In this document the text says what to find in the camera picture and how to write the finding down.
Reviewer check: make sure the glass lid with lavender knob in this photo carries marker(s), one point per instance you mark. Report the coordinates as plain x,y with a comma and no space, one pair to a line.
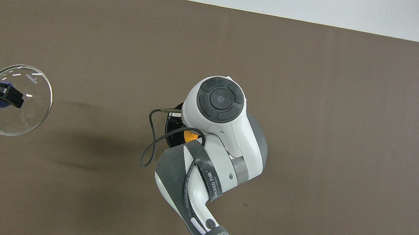
29,113

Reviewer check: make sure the yellow toy corn cob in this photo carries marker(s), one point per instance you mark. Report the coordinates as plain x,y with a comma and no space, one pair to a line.
191,136

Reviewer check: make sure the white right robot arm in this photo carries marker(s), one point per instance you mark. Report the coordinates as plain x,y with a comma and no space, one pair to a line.
231,138

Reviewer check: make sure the brown table mat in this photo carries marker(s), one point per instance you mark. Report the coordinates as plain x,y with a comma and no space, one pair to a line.
121,34

